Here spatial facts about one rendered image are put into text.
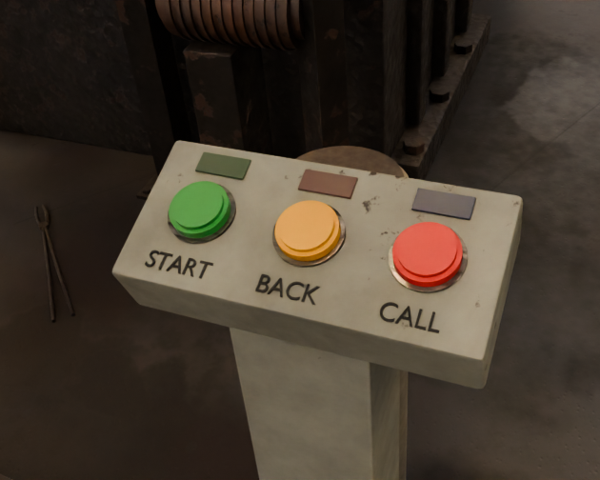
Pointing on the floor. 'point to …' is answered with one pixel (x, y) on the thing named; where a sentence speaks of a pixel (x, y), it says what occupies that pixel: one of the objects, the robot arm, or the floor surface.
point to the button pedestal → (325, 306)
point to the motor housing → (232, 63)
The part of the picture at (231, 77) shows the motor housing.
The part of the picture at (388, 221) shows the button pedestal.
